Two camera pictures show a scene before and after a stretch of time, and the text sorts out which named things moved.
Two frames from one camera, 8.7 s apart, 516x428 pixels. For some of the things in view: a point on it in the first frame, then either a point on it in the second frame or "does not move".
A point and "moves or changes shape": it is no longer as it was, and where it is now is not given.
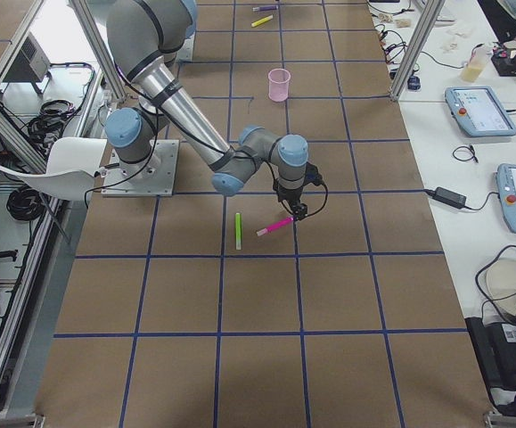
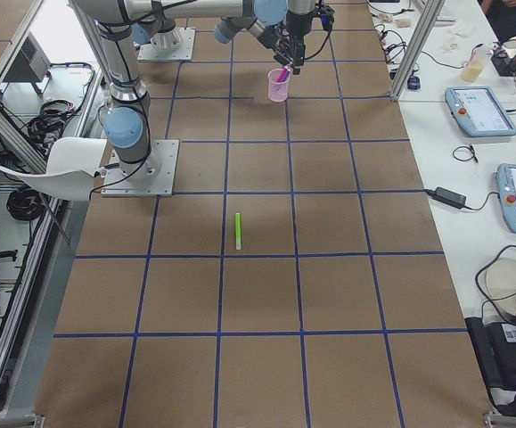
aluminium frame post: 417,44 does not move
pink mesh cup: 278,84 does not move
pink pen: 274,226 → 282,75
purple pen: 265,8 moves or changes shape
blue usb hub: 413,83 does not move
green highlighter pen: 238,230 does not move
